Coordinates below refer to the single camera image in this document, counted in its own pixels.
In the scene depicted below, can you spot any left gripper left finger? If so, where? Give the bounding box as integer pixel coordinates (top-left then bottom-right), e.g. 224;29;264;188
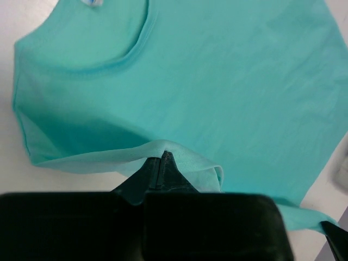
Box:
1;158;160;260

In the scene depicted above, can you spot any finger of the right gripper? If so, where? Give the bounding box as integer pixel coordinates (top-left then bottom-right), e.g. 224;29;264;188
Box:
320;221;348;261

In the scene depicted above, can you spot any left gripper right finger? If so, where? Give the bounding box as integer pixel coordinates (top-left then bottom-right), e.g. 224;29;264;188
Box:
142;152;294;260

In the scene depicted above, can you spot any teal t-shirt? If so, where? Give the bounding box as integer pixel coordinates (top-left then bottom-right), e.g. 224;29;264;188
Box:
13;1;347;231

